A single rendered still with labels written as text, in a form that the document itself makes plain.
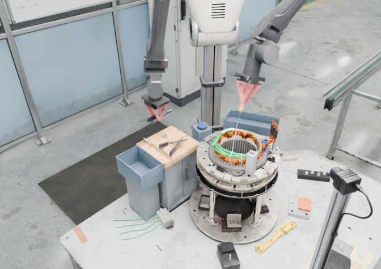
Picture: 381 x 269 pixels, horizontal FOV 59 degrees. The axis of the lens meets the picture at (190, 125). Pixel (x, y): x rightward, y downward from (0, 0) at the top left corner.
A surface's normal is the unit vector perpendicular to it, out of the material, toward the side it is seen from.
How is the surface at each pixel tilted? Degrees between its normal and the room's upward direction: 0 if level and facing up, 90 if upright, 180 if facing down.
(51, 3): 90
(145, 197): 90
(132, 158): 90
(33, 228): 0
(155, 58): 117
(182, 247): 0
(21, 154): 0
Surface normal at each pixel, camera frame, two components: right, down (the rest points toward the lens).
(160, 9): 0.09, 0.88
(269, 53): 0.31, 0.31
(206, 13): 0.15, 0.55
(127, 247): -0.01, -0.83
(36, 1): 0.72, 0.38
